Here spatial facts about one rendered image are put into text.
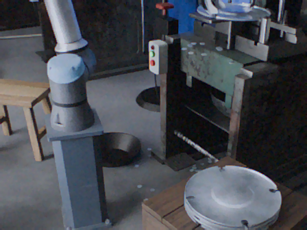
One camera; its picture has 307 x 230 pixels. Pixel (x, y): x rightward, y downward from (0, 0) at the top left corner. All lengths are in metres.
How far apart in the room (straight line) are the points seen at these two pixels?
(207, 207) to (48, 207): 0.86
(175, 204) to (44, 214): 0.73
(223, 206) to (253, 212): 0.09
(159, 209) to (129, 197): 0.62
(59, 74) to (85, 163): 0.34
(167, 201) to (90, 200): 0.44
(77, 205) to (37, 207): 0.30
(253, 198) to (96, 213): 0.69
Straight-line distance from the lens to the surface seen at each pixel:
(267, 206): 1.16
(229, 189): 1.19
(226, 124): 1.72
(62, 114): 1.38
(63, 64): 1.34
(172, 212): 1.16
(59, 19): 1.43
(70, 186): 1.50
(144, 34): 3.23
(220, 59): 1.55
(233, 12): 1.58
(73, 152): 1.42
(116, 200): 1.77
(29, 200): 1.86
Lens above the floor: 1.11
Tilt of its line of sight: 31 degrees down
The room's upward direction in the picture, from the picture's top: 3 degrees clockwise
